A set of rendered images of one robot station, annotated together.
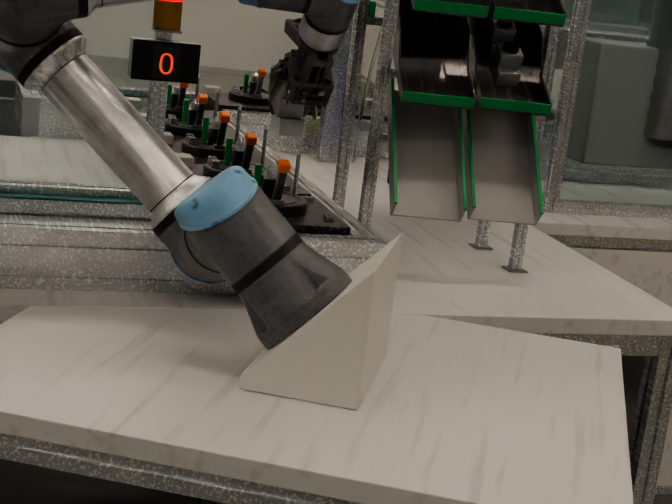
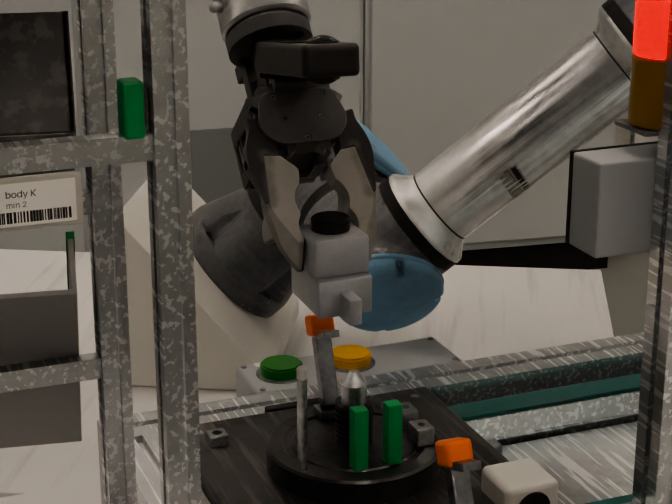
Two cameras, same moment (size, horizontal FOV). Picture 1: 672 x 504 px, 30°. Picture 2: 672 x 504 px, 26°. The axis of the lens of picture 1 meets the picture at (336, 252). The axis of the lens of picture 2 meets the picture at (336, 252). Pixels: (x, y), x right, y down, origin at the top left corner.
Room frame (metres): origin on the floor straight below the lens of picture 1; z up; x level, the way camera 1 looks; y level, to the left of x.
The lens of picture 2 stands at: (3.26, 0.06, 1.50)
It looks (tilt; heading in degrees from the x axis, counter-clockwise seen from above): 19 degrees down; 177
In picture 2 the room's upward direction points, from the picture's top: straight up
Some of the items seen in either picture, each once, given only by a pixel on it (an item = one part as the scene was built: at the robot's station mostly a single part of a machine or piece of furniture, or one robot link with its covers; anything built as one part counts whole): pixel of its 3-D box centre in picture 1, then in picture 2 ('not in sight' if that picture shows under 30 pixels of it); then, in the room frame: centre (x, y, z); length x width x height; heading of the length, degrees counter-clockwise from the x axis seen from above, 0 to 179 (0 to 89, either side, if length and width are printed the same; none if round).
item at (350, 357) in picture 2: not in sight; (350, 361); (1.97, 0.14, 0.96); 0.04 x 0.04 x 0.02
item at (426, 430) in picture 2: not in sight; (421, 432); (2.21, 0.18, 1.00); 0.02 x 0.01 x 0.02; 18
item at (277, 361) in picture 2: not in sight; (281, 372); (1.99, 0.08, 0.96); 0.04 x 0.04 x 0.02
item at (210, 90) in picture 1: (253, 86); not in sight; (3.56, 0.29, 1.01); 0.24 x 0.24 x 0.13; 18
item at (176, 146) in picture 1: (215, 133); not in sight; (2.68, 0.29, 1.01); 0.24 x 0.24 x 0.13; 18
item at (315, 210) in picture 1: (267, 212); (353, 474); (2.20, 0.13, 0.96); 0.24 x 0.24 x 0.02; 18
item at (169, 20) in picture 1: (167, 14); (665, 89); (2.25, 0.35, 1.28); 0.05 x 0.05 x 0.05
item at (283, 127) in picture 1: (287, 112); (335, 263); (2.21, 0.12, 1.14); 0.08 x 0.04 x 0.07; 18
